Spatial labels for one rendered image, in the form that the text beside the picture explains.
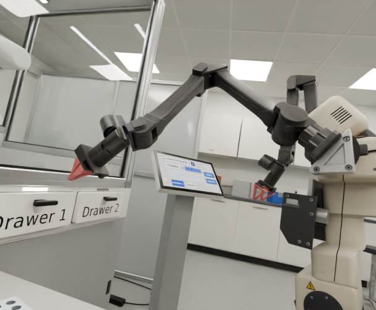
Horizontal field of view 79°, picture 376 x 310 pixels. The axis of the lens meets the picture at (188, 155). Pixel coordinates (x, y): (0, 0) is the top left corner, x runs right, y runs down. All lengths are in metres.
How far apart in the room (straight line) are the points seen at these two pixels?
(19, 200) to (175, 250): 1.13
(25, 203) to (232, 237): 3.14
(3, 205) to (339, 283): 0.91
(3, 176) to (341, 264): 0.94
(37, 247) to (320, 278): 0.85
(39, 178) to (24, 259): 0.23
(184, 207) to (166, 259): 0.35
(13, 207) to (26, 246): 0.14
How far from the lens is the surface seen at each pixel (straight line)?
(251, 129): 4.04
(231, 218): 3.58
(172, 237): 1.62
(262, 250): 3.69
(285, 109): 0.74
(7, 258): 0.81
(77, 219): 0.93
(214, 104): 4.54
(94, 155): 0.67
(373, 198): 0.85
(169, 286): 1.74
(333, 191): 0.86
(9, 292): 0.63
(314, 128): 0.73
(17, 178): 0.76
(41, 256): 0.89
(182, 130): 2.38
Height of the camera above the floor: 1.03
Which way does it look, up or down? 6 degrees up
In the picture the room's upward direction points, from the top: 9 degrees clockwise
